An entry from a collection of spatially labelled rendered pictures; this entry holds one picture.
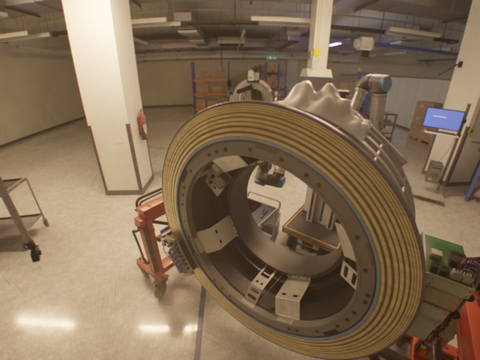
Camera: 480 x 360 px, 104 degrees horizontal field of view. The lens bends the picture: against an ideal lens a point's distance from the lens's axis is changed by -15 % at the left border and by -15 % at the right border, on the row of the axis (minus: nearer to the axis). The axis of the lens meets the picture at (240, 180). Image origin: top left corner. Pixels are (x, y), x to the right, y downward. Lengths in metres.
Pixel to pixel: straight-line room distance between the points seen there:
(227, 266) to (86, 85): 3.43
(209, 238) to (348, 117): 1.12
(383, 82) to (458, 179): 4.62
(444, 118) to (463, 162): 1.63
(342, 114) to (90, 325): 2.56
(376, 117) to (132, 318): 2.73
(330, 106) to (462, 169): 5.43
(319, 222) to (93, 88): 3.79
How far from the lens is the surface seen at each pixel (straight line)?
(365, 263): 0.95
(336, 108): 0.96
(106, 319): 2.58
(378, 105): 1.98
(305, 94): 1.01
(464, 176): 6.37
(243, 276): 1.69
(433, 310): 1.22
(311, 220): 2.88
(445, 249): 1.26
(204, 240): 1.58
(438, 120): 4.76
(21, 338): 2.90
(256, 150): 0.91
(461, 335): 1.63
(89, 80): 4.12
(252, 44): 13.25
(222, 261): 1.67
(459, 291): 1.14
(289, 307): 1.49
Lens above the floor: 1.98
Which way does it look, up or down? 26 degrees down
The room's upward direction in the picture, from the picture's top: straight up
